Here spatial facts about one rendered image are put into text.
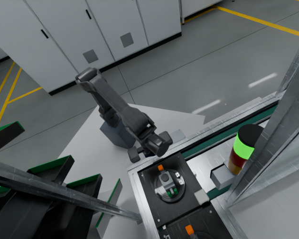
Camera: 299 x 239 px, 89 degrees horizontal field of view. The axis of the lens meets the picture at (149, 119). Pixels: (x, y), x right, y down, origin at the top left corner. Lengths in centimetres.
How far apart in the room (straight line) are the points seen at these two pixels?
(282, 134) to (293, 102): 5
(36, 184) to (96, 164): 76
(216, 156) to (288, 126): 62
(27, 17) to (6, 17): 26
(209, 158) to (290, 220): 36
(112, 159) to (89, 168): 16
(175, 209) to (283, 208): 44
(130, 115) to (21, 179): 30
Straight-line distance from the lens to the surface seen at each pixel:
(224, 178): 48
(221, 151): 86
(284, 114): 24
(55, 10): 330
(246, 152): 34
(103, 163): 105
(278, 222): 89
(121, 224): 91
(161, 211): 74
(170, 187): 66
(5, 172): 32
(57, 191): 38
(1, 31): 354
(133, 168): 84
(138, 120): 48
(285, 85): 115
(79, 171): 113
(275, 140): 28
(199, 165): 83
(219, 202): 75
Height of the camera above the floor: 169
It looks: 50 degrees down
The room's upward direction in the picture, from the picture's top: 24 degrees counter-clockwise
